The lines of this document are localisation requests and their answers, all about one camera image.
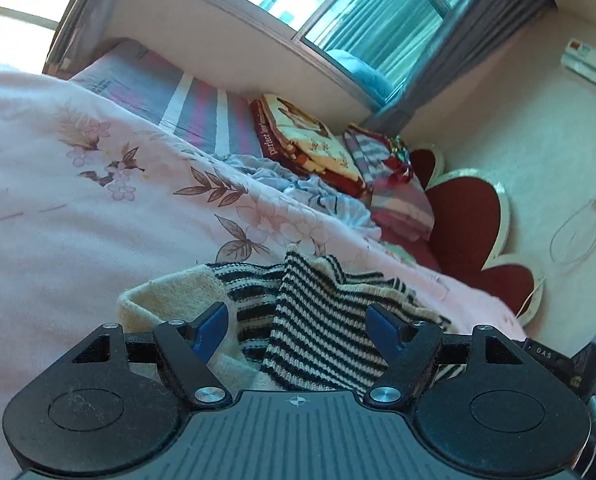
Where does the striped mattress cover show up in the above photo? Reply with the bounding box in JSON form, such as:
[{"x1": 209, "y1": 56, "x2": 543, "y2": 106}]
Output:
[{"x1": 71, "y1": 39, "x2": 262, "y2": 157}]

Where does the pink floral bed sheet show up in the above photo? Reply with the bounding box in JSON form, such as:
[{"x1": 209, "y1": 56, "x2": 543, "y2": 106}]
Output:
[{"x1": 0, "y1": 64, "x2": 525, "y2": 479}]

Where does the grey curtain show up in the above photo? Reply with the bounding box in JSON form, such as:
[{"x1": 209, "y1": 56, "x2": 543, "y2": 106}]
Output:
[
  {"x1": 362, "y1": 0, "x2": 555, "y2": 136},
  {"x1": 42, "y1": 0, "x2": 117, "y2": 78}
]

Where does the grey right curtain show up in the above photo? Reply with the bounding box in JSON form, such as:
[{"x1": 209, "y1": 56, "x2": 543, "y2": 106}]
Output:
[{"x1": 362, "y1": 0, "x2": 555, "y2": 136}]

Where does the yellow red folded blanket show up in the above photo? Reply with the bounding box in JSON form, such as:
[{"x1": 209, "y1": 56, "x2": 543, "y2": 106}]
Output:
[{"x1": 249, "y1": 94, "x2": 368, "y2": 198}]

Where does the red white scalloped headboard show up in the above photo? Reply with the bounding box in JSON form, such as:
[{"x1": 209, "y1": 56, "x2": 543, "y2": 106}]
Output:
[{"x1": 408, "y1": 145, "x2": 547, "y2": 326}]

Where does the white air conditioner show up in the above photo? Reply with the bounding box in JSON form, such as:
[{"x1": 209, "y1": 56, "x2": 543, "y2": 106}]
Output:
[{"x1": 560, "y1": 38, "x2": 596, "y2": 85}]

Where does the light blue ruffled cloth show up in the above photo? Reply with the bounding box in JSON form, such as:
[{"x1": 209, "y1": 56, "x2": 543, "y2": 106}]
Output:
[{"x1": 221, "y1": 154, "x2": 382, "y2": 240}]

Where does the striped red grey pillow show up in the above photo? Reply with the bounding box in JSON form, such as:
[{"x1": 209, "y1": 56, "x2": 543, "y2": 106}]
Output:
[{"x1": 342, "y1": 124, "x2": 435, "y2": 242}]

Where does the cream striped knit sweater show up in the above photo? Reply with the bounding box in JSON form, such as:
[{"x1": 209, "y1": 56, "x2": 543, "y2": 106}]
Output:
[{"x1": 118, "y1": 248, "x2": 458, "y2": 394}]

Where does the grey left curtain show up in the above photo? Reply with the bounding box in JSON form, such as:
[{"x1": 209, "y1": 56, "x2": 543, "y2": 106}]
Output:
[{"x1": 42, "y1": 0, "x2": 117, "y2": 78}]

